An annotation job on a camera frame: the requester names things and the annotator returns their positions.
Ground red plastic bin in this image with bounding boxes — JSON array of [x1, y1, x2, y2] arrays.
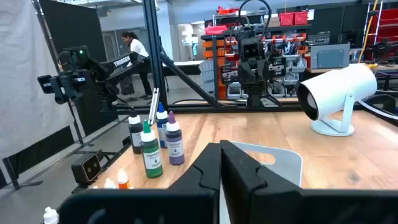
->
[[294, 11, 309, 26], [279, 12, 295, 27]]

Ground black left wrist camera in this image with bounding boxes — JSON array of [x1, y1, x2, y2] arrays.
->
[[241, 37, 260, 60]]

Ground grey box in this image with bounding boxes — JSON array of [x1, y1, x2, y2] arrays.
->
[[310, 43, 351, 70]]

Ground small orange food coloring bottle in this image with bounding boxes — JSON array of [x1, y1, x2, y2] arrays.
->
[[116, 168, 131, 190]]

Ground shelf with parts bins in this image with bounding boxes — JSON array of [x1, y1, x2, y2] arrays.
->
[[200, 9, 312, 100]]

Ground large violet food coloring bottle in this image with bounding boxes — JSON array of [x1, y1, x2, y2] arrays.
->
[[165, 111, 186, 166]]

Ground person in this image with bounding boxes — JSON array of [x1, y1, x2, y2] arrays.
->
[[120, 30, 154, 101]]

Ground silver aluminium extrusion piece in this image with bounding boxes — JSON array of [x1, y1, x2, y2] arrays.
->
[[148, 87, 160, 126]]

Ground red storage cabinet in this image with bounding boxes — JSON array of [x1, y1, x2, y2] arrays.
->
[[371, 8, 398, 60]]

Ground red plastic tray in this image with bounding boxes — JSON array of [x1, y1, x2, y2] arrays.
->
[[205, 25, 229, 35]]

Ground white projector cable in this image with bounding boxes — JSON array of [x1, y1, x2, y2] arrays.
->
[[357, 100, 398, 121]]

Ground black aluminium table frame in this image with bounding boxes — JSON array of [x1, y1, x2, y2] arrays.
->
[[71, 0, 398, 194]]

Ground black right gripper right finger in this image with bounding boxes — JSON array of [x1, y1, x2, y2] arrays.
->
[[220, 139, 398, 224]]

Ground small orange bottle yellow label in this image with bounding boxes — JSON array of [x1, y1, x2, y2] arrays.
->
[[43, 206, 60, 224]]

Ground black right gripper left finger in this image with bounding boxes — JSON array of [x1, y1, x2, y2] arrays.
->
[[58, 142, 222, 224]]

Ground small black bottle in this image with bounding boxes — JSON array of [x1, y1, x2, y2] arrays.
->
[[103, 177, 117, 190]]

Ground black stereo camera box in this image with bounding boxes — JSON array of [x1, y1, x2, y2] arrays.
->
[[70, 152, 103, 189]]

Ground white curtain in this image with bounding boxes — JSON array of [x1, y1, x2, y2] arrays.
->
[[0, 0, 75, 162]]

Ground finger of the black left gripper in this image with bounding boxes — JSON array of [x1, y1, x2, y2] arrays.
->
[[246, 70, 256, 94], [254, 70, 264, 94]]

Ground black partition panel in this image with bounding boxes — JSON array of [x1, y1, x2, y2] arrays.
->
[[39, 0, 108, 63]]

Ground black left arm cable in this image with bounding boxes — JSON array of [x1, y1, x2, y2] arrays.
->
[[238, 0, 272, 41]]

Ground white cylindrical projector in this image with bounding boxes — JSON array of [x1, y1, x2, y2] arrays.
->
[[296, 63, 378, 138]]

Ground large green food coloring bottle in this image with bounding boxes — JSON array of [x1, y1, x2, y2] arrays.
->
[[140, 119, 164, 179]]

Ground white plastic bin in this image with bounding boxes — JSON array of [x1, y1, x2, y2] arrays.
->
[[219, 141, 304, 224]]

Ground yellow hanging cord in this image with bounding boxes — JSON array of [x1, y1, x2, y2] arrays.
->
[[357, 0, 380, 65]]

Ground large blue food coloring bottle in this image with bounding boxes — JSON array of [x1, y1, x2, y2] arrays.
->
[[155, 102, 170, 149]]

